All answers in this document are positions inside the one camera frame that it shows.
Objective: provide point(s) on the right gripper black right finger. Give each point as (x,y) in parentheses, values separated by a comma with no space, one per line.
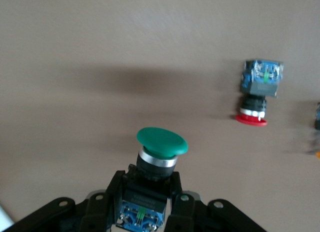
(185,212)

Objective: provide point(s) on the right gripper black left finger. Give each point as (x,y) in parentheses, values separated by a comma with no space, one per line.
(100,212)

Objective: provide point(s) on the green mushroom push button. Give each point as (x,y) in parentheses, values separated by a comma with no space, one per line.
(162,142)

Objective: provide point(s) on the red mushroom push button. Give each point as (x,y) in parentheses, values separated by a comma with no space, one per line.
(260,87)

